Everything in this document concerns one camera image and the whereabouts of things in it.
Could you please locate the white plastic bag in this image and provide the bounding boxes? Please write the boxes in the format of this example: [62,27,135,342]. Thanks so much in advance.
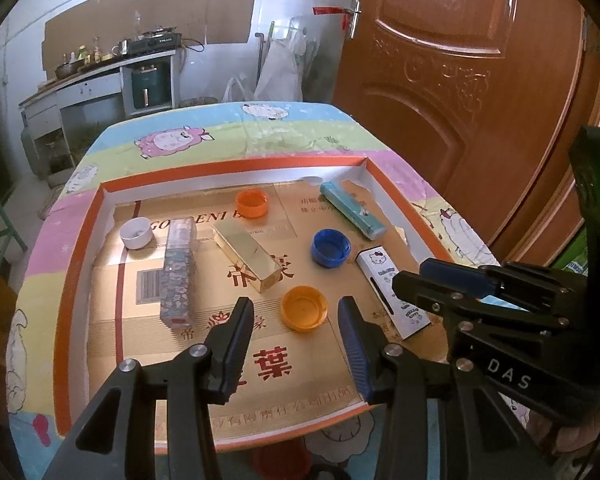
[254,30,303,102]

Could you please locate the door handle with red ribbon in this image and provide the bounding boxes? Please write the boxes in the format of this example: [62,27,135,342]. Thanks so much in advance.
[312,0,363,38]

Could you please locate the clear patterned box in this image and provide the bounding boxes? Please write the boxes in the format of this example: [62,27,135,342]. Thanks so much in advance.
[160,221,199,330]

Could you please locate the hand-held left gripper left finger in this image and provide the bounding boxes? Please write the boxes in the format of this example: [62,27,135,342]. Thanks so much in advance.
[42,296,256,480]

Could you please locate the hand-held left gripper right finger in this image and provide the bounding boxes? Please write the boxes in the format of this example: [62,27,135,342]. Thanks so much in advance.
[337,295,546,480]

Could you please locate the orange rimmed cardboard tray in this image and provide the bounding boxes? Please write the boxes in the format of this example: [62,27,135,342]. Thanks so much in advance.
[55,155,456,453]

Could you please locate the teal tube box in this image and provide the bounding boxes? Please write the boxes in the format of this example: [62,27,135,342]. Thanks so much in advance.
[319,181,387,241]

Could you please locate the green carton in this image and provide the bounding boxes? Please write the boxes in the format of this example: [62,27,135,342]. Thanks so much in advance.
[555,230,588,273]

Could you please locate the light orange bottle cap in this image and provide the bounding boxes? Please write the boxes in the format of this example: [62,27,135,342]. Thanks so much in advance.
[281,285,329,333]

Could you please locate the blue bottle cap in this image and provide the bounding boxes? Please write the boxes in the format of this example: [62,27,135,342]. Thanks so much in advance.
[310,229,352,268]

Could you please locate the black gas stove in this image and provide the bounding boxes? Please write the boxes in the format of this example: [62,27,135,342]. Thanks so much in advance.
[127,30,183,56]

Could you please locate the shiny gold box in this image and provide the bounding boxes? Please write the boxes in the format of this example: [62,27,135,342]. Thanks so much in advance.
[213,219,287,294]

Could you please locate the deep orange bottle cap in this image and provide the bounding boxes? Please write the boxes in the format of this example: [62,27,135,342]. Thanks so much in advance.
[235,189,270,219]

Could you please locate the teal air fryer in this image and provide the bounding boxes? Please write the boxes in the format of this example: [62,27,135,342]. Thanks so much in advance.
[131,62,173,108]

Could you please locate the metal wok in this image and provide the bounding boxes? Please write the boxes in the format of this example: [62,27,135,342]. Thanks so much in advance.
[55,60,88,78]

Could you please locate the cartoon sheep printed blanket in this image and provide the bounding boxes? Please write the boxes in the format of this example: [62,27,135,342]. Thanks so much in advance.
[5,101,496,480]

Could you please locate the grey kitchen counter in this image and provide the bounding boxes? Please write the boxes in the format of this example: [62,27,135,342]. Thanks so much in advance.
[20,47,181,126]

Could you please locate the white bottle cap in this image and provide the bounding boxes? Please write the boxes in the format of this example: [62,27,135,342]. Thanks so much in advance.
[119,217,152,250]

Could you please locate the brown wooden door with handle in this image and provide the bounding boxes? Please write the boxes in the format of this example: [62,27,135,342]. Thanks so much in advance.
[332,0,600,261]

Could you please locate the cardboard sheets on wall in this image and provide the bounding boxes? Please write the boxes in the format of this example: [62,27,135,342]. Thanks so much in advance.
[42,0,258,81]

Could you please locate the white cartoon printed box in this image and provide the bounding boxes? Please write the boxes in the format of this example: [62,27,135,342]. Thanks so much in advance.
[355,247,431,340]

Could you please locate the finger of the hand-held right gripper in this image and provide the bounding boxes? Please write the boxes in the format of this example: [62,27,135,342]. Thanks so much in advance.
[419,257,588,311]
[391,270,572,361]

